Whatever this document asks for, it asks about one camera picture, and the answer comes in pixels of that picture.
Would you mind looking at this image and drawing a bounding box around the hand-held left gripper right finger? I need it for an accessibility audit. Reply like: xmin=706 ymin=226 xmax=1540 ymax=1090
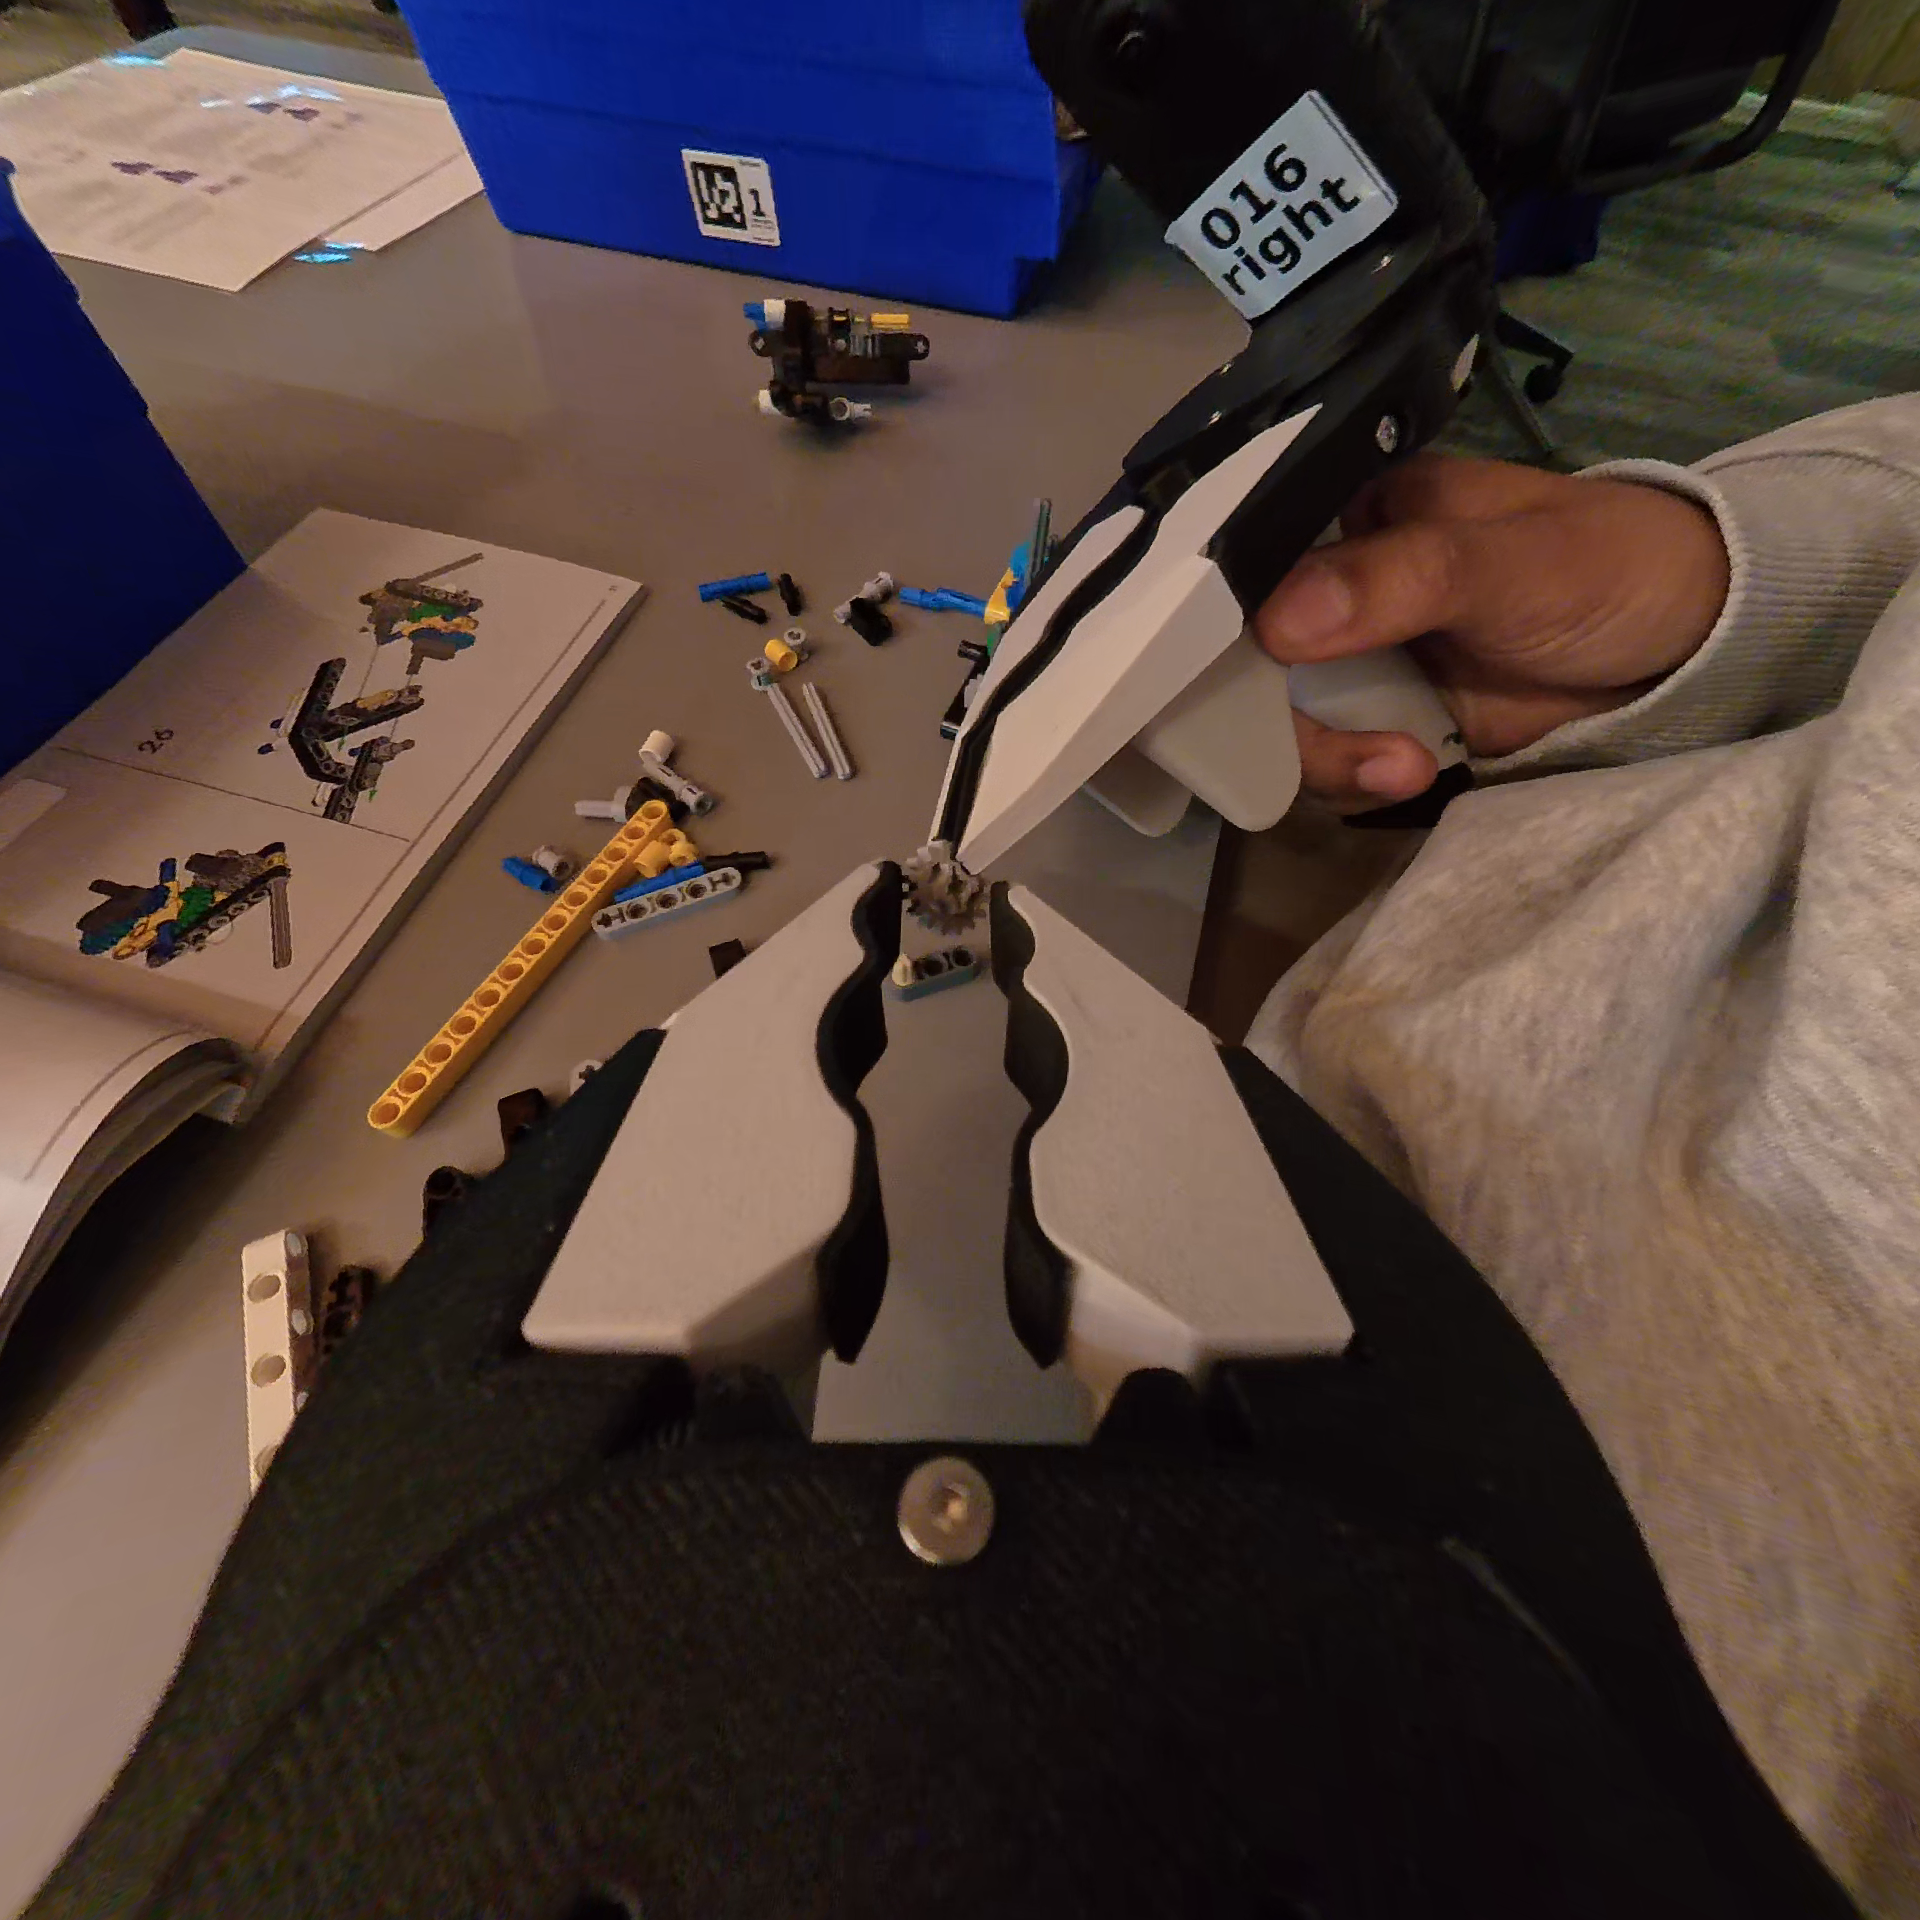
xmin=990 ymin=883 xmax=1356 ymax=1423

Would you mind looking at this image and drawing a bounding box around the blue plastic bin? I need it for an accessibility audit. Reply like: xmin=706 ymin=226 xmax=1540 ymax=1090
xmin=398 ymin=0 xmax=1103 ymax=321
xmin=0 ymin=164 xmax=248 ymax=775

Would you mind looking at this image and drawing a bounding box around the white lego beam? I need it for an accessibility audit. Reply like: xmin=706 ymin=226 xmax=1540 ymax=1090
xmin=240 ymin=1229 xmax=318 ymax=1495

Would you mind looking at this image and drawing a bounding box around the black office chair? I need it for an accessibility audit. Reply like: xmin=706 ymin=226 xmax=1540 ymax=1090
xmin=1394 ymin=0 xmax=1850 ymax=453

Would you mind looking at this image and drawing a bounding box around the grey lego gear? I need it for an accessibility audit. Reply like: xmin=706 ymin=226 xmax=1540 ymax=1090
xmin=901 ymin=844 xmax=991 ymax=939

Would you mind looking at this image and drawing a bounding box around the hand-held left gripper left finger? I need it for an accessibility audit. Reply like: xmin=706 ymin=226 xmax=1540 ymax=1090
xmin=522 ymin=860 xmax=902 ymax=1367

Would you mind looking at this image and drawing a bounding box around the open lego instruction booklet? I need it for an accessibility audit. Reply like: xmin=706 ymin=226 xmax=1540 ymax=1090
xmin=0 ymin=508 xmax=646 ymax=1321

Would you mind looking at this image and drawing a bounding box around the black and blue lego assembly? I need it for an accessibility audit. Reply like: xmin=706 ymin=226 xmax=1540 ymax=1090
xmin=742 ymin=297 xmax=927 ymax=429

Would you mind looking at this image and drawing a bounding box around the long yellow lego beam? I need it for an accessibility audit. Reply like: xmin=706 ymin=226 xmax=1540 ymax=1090
xmin=367 ymin=800 xmax=676 ymax=1138

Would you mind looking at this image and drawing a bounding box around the thin light grey lego liftarm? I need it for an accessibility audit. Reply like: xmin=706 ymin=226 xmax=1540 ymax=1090
xmin=592 ymin=867 xmax=748 ymax=941

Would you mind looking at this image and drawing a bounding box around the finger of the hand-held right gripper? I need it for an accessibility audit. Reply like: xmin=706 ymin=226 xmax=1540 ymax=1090
xmin=959 ymin=403 xmax=1326 ymax=881
xmin=927 ymin=503 xmax=1160 ymax=848

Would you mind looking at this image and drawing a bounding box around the grey lego axle with connector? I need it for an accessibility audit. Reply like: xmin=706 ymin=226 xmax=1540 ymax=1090
xmin=746 ymin=656 xmax=830 ymax=783

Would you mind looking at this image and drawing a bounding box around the person's right forearm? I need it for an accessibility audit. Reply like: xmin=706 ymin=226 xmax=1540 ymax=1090
xmin=1558 ymin=394 xmax=1920 ymax=783

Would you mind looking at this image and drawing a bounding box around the person's right hand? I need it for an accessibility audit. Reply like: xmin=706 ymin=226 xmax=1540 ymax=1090
xmin=1258 ymin=456 xmax=1736 ymax=803

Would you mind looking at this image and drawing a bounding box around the lego gear assembly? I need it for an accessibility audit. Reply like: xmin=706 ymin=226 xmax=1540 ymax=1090
xmin=942 ymin=503 xmax=1059 ymax=737

